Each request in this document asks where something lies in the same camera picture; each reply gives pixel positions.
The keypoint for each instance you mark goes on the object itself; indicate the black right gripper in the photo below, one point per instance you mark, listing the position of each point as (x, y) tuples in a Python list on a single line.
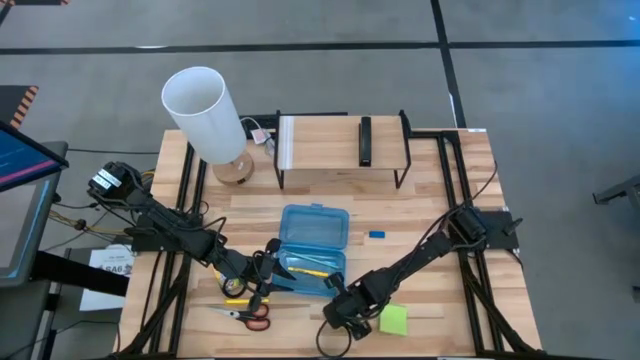
[(350, 307)]

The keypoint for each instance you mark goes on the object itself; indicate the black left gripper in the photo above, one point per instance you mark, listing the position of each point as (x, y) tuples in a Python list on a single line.
[(255, 272)]

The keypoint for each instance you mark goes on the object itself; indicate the green sticky note pad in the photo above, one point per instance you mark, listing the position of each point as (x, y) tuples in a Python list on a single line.
[(393, 320)]

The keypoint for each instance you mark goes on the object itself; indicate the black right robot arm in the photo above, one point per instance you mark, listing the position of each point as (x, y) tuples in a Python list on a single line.
[(425, 250)]

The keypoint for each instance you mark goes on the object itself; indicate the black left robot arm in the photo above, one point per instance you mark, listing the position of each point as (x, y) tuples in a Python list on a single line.
[(170, 225)]

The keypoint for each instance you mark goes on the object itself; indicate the yellow pencil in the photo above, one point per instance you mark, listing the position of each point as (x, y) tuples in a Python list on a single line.
[(307, 271), (240, 301)]

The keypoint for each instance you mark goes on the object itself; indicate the teal pen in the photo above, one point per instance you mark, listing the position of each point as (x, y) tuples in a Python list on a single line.
[(312, 258)]

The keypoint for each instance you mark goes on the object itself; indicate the blue translucent pencil case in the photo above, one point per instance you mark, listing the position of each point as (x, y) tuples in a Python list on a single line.
[(312, 230)]

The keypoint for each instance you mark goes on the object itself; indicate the small yellow object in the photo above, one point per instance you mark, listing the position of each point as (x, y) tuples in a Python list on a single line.
[(219, 276)]

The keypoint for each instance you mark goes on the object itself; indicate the small blue eraser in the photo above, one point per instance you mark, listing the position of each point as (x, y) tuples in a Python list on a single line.
[(377, 234)]

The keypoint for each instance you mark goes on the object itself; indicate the pink tag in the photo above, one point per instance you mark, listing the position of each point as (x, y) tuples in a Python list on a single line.
[(261, 136)]

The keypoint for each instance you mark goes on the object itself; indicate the black power strip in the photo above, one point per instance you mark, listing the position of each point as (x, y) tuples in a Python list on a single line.
[(260, 122)]

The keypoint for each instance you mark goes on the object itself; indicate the white printed paper sheet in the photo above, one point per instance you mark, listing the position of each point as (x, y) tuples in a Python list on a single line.
[(105, 280)]

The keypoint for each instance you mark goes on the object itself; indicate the white shade wooden base lamp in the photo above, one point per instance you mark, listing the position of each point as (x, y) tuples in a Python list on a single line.
[(200, 110)]

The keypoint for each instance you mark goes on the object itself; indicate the black display stand bar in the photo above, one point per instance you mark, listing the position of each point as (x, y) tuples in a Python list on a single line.
[(80, 272)]

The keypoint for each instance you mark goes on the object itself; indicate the grey tilted display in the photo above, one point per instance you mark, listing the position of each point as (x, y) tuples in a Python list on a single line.
[(20, 225)]

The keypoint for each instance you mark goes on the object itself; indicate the dark screen with blue lines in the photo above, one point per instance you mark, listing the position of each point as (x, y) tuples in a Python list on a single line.
[(25, 155)]

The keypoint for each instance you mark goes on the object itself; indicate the dark metal stand leg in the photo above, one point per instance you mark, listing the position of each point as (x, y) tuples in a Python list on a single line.
[(620, 192)]

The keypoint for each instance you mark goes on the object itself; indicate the black orange striped mat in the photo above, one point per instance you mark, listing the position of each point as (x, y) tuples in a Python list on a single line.
[(17, 102), (35, 2)]

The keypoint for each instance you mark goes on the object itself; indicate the wooden shelf riser black frame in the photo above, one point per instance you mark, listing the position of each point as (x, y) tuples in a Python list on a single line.
[(320, 142)]

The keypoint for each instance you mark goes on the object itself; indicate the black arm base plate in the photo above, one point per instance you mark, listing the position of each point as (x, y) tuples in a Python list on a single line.
[(500, 230)]

